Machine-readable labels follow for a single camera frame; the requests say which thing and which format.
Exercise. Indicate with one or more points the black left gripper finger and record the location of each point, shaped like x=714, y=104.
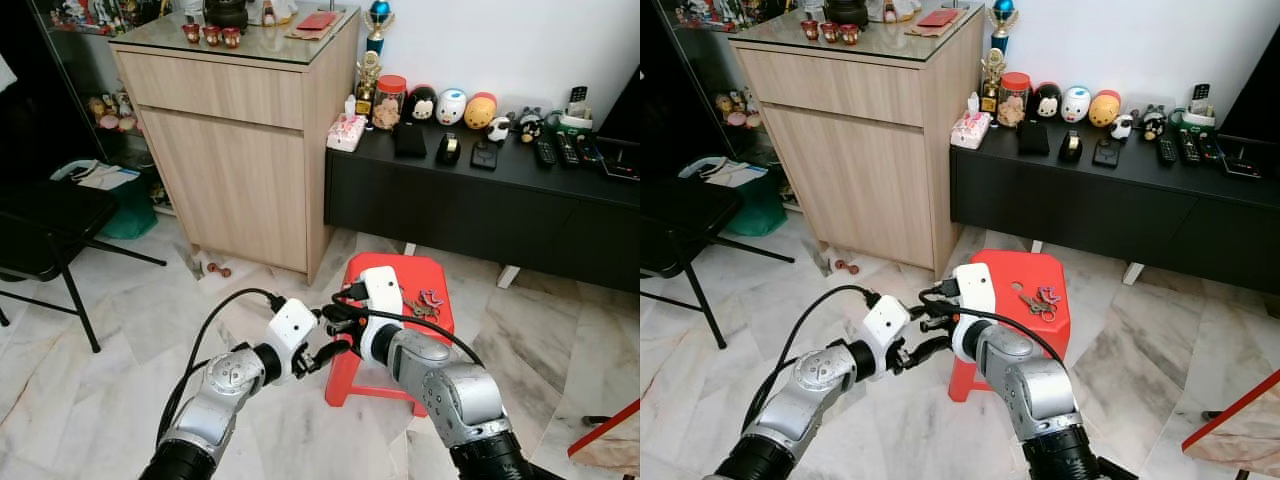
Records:
x=932, y=345
x=915, y=367
x=324, y=367
x=337, y=347

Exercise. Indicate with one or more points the small black white figure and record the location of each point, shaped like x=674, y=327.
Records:
x=530, y=125
x=1154, y=123

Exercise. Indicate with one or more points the black remote control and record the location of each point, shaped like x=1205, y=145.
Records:
x=545, y=153
x=1189, y=147
x=568, y=149
x=591, y=149
x=1166, y=152
x=1211, y=148

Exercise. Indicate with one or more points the glass display cabinet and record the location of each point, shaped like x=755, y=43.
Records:
x=705, y=70
x=90, y=70

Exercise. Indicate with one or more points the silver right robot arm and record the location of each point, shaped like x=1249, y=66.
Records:
x=450, y=385
x=1035, y=390

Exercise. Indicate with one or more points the black fabric pouch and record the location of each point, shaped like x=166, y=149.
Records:
x=1033, y=138
x=410, y=140

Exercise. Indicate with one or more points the orange yellow round plush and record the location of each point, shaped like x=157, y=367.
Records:
x=481, y=110
x=1105, y=108

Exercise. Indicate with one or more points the black folding chair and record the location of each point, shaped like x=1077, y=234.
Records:
x=50, y=215
x=680, y=215

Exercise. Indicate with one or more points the green bag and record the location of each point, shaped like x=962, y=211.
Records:
x=765, y=210
x=135, y=215

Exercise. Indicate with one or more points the trophy with blue globe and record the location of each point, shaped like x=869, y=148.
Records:
x=1002, y=14
x=379, y=15

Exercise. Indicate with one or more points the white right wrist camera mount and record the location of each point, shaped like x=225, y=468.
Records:
x=382, y=290
x=975, y=290

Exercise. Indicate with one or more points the red edged table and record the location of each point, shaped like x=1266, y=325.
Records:
x=1240, y=430
x=610, y=445

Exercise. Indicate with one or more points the small red cup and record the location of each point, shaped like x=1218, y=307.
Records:
x=829, y=33
x=849, y=35
x=191, y=33
x=809, y=30
x=231, y=38
x=211, y=35

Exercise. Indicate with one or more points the red envelope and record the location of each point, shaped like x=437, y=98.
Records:
x=316, y=21
x=937, y=19

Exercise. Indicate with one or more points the black television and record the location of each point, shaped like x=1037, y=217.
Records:
x=1255, y=100
x=625, y=115

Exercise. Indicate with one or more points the white floral tissue box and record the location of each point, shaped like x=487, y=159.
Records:
x=970, y=130
x=346, y=133

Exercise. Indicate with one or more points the black tape dispenser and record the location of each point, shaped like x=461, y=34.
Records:
x=1072, y=148
x=449, y=150

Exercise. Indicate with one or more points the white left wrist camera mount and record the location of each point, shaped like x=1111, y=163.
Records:
x=885, y=322
x=290, y=325

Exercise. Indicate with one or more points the small panda plush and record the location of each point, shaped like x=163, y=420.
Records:
x=499, y=129
x=1122, y=127

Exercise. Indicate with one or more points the black round pot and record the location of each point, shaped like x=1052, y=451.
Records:
x=846, y=11
x=226, y=12

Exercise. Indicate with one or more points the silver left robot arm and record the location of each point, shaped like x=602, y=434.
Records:
x=805, y=395
x=215, y=400

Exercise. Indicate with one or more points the red plastic stool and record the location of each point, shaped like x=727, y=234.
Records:
x=1020, y=270
x=420, y=272

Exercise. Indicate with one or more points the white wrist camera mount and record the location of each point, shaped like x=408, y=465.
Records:
x=382, y=290
x=975, y=290
x=885, y=322
x=290, y=325

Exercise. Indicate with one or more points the key bunch with purple charm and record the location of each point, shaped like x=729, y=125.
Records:
x=1040, y=303
x=425, y=305

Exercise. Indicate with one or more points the light wooden cabinet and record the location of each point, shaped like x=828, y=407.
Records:
x=860, y=170
x=240, y=170

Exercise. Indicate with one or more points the black flat box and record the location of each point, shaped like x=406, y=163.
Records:
x=622, y=166
x=1245, y=165

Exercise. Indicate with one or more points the white figurine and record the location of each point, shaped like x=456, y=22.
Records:
x=280, y=10
x=897, y=9

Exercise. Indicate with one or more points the white round plush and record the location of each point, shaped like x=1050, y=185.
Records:
x=1076, y=105
x=452, y=107

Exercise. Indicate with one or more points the gold trophy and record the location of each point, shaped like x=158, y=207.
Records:
x=992, y=78
x=369, y=80

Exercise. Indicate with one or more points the dark grey low console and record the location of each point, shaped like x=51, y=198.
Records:
x=1080, y=210
x=470, y=215

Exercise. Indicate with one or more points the white holder with handset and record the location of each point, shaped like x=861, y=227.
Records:
x=577, y=112
x=1199, y=110

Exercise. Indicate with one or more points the small red dumbbell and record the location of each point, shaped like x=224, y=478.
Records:
x=215, y=268
x=846, y=267

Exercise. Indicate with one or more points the glass jar with red lid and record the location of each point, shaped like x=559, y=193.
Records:
x=1014, y=102
x=389, y=105

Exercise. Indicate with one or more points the black round mouse plush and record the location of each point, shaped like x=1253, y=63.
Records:
x=1046, y=103
x=421, y=105

